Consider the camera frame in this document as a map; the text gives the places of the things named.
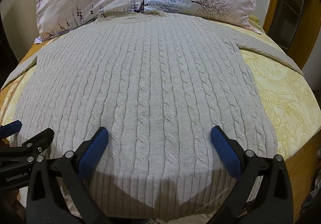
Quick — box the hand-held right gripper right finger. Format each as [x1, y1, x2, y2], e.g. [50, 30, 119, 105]
[210, 126, 294, 224]

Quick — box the yellow patterned bed sheet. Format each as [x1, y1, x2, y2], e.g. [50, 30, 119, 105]
[0, 15, 321, 224]

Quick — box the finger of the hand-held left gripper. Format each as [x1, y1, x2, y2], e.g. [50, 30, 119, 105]
[0, 120, 22, 138]
[0, 128, 55, 167]

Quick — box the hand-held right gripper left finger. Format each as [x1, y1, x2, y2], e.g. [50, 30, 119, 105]
[26, 127, 111, 224]

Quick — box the cream cable-knit sweater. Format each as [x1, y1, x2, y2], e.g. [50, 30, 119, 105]
[0, 11, 304, 216]

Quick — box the dark wooden wardrobe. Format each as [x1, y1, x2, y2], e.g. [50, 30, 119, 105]
[276, 0, 321, 70]

